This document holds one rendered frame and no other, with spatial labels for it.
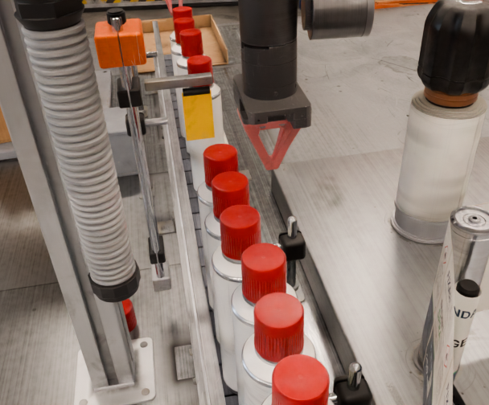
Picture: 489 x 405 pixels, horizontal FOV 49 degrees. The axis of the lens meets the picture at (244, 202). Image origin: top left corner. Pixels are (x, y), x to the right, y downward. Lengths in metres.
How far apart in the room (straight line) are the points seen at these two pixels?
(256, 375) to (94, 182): 0.17
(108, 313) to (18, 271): 0.30
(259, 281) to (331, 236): 0.36
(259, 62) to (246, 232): 0.19
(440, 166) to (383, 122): 0.47
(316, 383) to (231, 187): 0.20
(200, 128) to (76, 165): 0.27
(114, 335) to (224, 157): 0.22
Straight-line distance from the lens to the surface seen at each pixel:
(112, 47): 0.50
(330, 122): 1.12
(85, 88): 0.31
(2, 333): 0.75
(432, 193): 0.70
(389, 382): 0.58
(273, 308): 0.36
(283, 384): 0.32
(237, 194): 0.46
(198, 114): 0.57
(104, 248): 0.36
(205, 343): 0.50
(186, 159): 0.91
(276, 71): 0.55
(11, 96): 0.43
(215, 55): 1.46
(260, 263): 0.39
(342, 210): 0.78
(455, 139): 0.66
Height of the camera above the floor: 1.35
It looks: 36 degrees down
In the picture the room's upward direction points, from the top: 3 degrees counter-clockwise
